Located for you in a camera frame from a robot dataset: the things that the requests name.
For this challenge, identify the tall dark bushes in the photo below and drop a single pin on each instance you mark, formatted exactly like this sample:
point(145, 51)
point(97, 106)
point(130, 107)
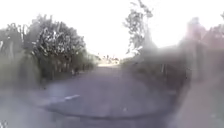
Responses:
point(173, 56)

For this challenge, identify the dense green bushes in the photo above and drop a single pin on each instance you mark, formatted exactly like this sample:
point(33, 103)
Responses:
point(50, 50)

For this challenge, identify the grey asphalt path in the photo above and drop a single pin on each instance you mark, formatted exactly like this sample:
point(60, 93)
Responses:
point(106, 93)

